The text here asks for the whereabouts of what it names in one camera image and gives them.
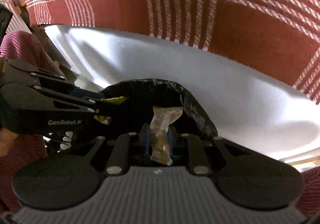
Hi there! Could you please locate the brown snack wrapper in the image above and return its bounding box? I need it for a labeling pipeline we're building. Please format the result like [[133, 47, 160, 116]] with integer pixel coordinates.
[[150, 107, 183, 165]]

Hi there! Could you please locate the person left hand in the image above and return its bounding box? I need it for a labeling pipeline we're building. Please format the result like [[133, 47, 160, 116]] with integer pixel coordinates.
[[0, 128, 18, 157]]

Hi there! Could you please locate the black trash bag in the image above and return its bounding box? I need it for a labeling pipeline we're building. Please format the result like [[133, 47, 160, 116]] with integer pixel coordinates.
[[100, 79, 218, 140]]

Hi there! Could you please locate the red white plaid tablecloth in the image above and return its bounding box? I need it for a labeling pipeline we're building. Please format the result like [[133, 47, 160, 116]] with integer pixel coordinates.
[[25, 0, 319, 102]]

